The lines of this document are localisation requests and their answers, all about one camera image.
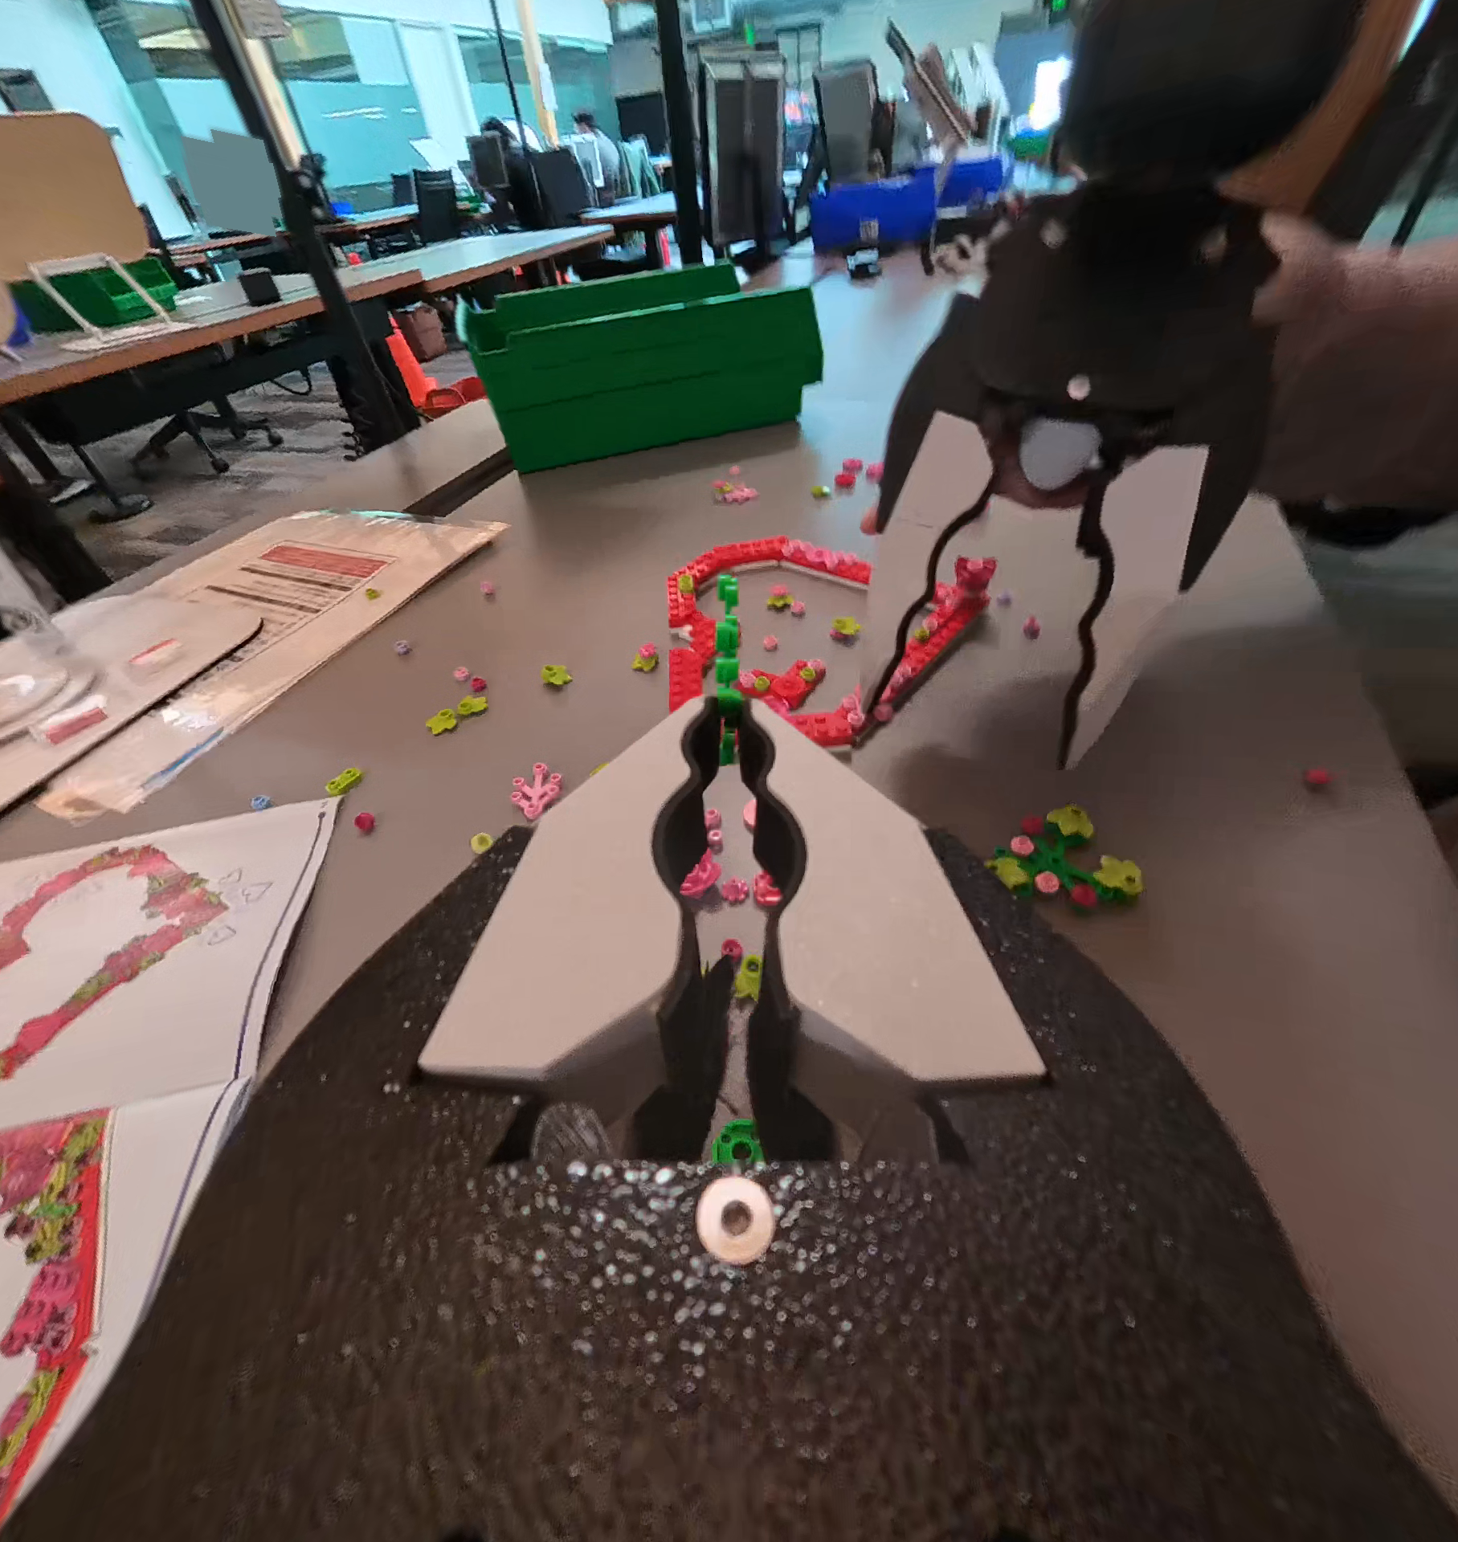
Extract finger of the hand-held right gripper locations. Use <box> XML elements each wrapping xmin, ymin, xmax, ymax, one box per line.
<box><xmin>859</xmin><ymin>411</ymin><xmax>1004</xmax><ymax>729</ymax></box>
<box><xmin>1056</xmin><ymin>445</ymin><xmax>1213</xmax><ymax>774</ymax></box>

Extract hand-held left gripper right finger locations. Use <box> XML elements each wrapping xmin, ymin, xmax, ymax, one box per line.
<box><xmin>748</xmin><ymin>704</ymin><xmax>1049</xmax><ymax>1163</ymax></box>

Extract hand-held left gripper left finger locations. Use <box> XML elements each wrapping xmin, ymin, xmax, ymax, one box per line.
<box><xmin>417</xmin><ymin>701</ymin><xmax>731</xmax><ymax>1163</ymax></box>

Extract red heart brick frame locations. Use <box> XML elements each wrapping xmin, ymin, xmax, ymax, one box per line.
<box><xmin>665</xmin><ymin>537</ymin><xmax>998</xmax><ymax>753</ymax></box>

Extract green vine brick stem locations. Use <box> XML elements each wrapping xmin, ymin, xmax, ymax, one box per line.
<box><xmin>703</xmin><ymin>575</ymin><xmax>754</xmax><ymax>774</ymax></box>

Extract person's right forearm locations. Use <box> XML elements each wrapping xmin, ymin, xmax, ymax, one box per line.
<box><xmin>1275</xmin><ymin>500</ymin><xmax>1458</xmax><ymax>774</ymax></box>

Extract person's right hand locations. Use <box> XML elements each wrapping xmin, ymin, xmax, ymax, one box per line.
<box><xmin>1252</xmin><ymin>222</ymin><xmax>1458</xmax><ymax>512</ymax></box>

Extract green flowered brick stem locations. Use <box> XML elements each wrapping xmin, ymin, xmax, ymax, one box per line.
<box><xmin>986</xmin><ymin>804</ymin><xmax>1144</xmax><ymax>914</ymax></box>

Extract blue storage bin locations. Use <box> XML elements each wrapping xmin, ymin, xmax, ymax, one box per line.
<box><xmin>807</xmin><ymin>162</ymin><xmax>1009</xmax><ymax>253</ymax></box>

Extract scattered small loose bricks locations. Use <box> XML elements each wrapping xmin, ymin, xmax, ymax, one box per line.
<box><xmin>252</xmin><ymin>464</ymin><xmax>1334</xmax><ymax>1000</ymax></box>

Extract green plastic bin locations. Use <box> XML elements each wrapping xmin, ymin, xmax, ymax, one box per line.
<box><xmin>458</xmin><ymin>264</ymin><xmax>825</xmax><ymax>475</ymax></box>

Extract open instruction booklet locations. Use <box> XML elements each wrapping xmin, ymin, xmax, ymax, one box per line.
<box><xmin>0</xmin><ymin>795</ymin><xmax>342</xmax><ymax>1542</ymax></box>

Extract black computer monitor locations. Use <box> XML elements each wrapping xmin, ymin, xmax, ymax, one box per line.
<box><xmin>694</xmin><ymin>49</ymin><xmax>793</xmax><ymax>257</ymax></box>

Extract clear bag with printed sheet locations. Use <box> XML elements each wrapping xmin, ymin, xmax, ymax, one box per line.
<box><xmin>29</xmin><ymin>511</ymin><xmax>509</xmax><ymax>826</ymax></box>

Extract orange traffic cone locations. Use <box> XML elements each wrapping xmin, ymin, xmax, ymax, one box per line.
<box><xmin>385</xmin><ymin>313</ymin><xmax>489</xmax><ymax>417</ymax></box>

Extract wooden office desk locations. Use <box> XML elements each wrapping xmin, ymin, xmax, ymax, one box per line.
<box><xmin>0</xmin><ymin>270</ymin><xmax>429</xmax><ymax>411</ymax></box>

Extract green storage bins on desk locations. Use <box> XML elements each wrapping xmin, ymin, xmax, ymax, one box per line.
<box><xmin>13</xmin><ymin>259</ymin><xmax>183</xmax><ymax>334</ymax></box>

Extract small beige panel on stand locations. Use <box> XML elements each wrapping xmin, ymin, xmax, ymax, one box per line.
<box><xmin>0</xmin><ymin>112</ymin><xmax>193</xmax><ymax>354</ymax></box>

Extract black metal frame post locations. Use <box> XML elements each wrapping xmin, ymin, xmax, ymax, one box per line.
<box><xmin>198</xmin><ymin>0</ymin><xmax>421</xmax><ymax>461</ymax></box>

